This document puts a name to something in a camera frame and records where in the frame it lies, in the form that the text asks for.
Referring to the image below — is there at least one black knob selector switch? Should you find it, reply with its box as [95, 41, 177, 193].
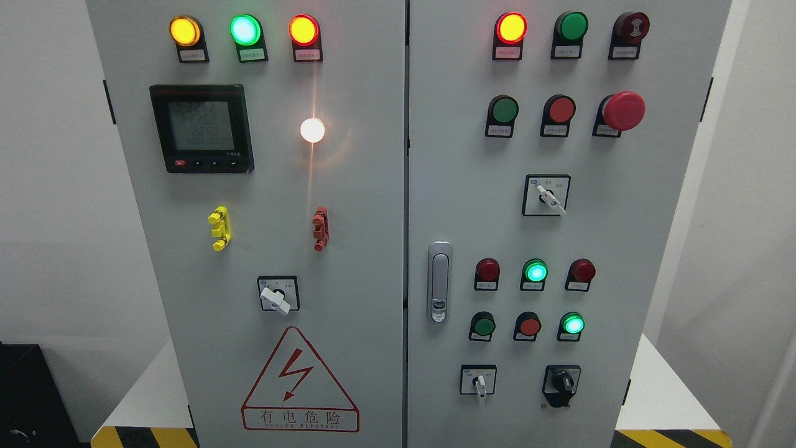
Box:
[541, 364, 581, 408]

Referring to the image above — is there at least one red terminal connector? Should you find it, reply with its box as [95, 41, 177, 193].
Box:
[311, 206, 330, 252]

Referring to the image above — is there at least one dark red lamp left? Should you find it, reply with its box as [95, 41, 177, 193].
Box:
[474, 258, 501, 291]

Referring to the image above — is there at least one white lit indicator lamp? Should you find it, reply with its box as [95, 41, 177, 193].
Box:
[300, 117, 326, 144]

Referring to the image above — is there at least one green push button lower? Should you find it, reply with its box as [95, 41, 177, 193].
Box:
[468, 311, 496, 342]

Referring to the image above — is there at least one green push button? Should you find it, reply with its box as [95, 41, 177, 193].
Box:
[485, 95, 519, 138]
[468, 311, 496, 342]

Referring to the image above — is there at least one green lit lamp middle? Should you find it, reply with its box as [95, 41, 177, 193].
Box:
[520, 258, 548, 291]

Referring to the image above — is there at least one green push button upper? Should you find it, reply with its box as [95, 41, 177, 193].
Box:
[485, 95, 519, 138]

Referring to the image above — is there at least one grey left cabinet door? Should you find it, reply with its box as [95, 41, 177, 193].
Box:
[87, 1, 405, 447]

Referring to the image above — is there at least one grey cabinet door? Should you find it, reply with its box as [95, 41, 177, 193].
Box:
[407, 1, 731, 447]
[87, 1, 405, 447]

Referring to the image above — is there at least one red push button lower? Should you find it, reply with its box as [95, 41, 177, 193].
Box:
[514, 311, 541, 342]

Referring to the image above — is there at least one red push button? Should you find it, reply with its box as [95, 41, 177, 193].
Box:
[540, 94, 576, 138]
[514, 311, 541, 342]

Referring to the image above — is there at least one grey right cabinet door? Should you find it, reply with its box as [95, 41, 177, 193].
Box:
[407, 1, 731, 447]

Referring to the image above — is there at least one yellow terminal connector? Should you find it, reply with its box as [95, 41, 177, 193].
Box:
[208, 206, 231, 252]

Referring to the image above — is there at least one red lamp right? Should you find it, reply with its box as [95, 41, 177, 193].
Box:
[565, 258, 595, 292]

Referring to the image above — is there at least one red electric hazard sticker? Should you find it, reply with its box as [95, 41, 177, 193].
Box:
[241, 326, 360, 432]

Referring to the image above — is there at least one red push button upper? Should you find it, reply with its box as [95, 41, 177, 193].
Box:
[540, 94, 576, 138]

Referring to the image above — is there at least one green illuminated button lower right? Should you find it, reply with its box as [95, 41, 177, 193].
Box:
[557, 312, 585, 342]

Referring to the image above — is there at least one red-orange lamp left door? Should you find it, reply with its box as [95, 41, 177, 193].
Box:
[288, 14, 323, 62]

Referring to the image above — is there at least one black digital power meter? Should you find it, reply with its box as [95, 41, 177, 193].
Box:
[149, 84, 255, 174]

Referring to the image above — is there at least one red lit lamp right door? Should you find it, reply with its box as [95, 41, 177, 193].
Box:
[492, 11, 528, 60]

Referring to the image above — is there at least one green lit indicator lamp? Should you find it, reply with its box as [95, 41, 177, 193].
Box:
[229, 14, 269, 63]

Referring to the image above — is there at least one red emergency stop button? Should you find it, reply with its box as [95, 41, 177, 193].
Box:
[592, 91, 646, 138]

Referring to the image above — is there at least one green unlit lamp top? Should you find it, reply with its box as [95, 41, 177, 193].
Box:
[550, 11, 589, 60]

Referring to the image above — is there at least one yellow indicator lamp top left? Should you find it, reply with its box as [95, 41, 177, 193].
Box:
[169, 15, 210, 63]

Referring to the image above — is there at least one dark red buzzer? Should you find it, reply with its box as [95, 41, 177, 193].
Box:
[608, 11, 649, 60]

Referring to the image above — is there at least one white platform base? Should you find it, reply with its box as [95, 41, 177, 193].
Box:
[90, 337, 733, 447]

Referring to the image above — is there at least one black box lower left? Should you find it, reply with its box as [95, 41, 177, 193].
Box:
[1, 344, 80, 447]

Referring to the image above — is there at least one silver door handle lock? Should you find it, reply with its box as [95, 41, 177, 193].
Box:
[427, 241, 452, 323]

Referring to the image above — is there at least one white handle selector switch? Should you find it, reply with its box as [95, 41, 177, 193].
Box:
[257, 275, 301, 317]

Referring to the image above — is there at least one white lever selector switch upper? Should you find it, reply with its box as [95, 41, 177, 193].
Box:
[521, 175, 572, 217]

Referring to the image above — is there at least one white lever selector switch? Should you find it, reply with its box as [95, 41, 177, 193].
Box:
[460, 364, 497, 406]
[521, 175, 572, 217]

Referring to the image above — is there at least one white lever selector switch lower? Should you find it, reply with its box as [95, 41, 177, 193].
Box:
[460, 364, 497, 406]

